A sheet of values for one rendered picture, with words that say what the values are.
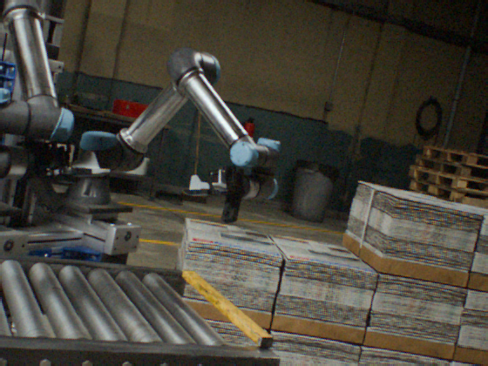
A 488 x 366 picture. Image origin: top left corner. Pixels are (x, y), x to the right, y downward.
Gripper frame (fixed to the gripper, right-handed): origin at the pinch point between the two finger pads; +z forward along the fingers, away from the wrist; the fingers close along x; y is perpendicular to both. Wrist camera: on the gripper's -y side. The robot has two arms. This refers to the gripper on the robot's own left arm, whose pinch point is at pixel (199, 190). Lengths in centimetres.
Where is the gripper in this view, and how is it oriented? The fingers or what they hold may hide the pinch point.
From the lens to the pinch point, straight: 199.5
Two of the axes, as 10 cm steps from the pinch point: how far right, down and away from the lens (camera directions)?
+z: -6.1, -0.5, -7.9
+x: 7.9, -1.7, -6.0
